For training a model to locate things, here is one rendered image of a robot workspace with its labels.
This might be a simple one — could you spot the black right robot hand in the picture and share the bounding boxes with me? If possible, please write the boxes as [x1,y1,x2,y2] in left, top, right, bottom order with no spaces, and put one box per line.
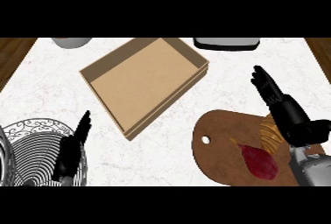
[250,65,331,148]

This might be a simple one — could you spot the silver wire basket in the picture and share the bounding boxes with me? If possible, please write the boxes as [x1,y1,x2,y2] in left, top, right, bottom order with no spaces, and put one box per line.
[0,117,89,187]

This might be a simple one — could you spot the shallow cardboard box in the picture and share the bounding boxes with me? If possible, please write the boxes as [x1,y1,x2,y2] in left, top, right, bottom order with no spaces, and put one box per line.
[79,38,212,142]

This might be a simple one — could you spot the black and grey appliance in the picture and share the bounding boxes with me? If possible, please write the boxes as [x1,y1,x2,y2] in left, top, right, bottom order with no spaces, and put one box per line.
[191,38,262,53]

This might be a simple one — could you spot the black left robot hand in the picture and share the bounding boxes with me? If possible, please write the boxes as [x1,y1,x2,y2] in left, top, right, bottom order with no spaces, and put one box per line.
[52,109,94,182]

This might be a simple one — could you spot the dark red vegetable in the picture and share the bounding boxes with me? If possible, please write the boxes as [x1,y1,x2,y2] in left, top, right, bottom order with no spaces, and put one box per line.
[231,137,281,181]

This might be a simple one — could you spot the golden croissant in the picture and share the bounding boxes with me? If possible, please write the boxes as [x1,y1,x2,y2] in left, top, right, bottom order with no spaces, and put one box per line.
[259,113,286,156]

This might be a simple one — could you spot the grey round bowl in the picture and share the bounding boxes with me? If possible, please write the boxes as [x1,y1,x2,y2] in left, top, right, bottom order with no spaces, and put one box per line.
[51,38,94,50]

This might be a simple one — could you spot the brown wooden cutting board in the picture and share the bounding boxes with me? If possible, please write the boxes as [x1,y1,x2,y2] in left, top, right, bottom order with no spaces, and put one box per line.
[191,108,327,187]

